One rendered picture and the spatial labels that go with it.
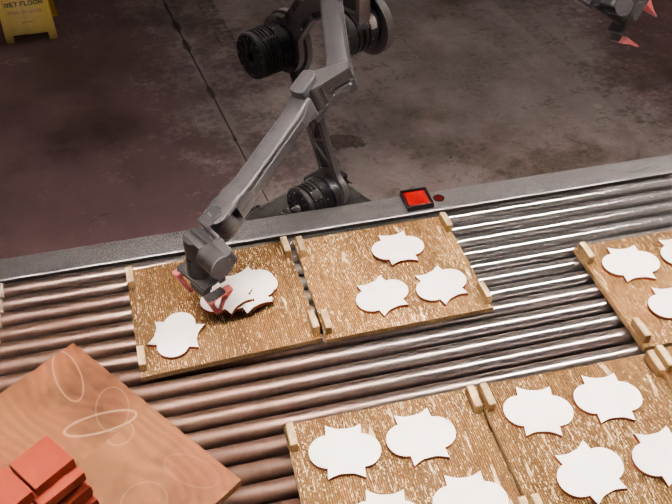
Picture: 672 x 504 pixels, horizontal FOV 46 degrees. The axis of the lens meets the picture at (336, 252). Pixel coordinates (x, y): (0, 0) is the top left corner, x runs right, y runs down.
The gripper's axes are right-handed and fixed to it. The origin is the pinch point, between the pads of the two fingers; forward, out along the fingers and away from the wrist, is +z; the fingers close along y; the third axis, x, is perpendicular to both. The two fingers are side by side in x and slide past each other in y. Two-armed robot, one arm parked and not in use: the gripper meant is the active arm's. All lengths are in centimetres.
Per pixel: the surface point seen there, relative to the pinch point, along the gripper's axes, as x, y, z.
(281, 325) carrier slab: -9.8, -15.2, 4.4
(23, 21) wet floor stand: -112, 331, 86
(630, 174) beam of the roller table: -122, -41, 5
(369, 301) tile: -29.1, -25.0, 3.2
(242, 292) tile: -8.0, -3.8, 0.5
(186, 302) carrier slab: 1.2, 6.3, 4.6
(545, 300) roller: -62, -53, 6
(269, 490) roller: 19.7, -44.4, 6.3
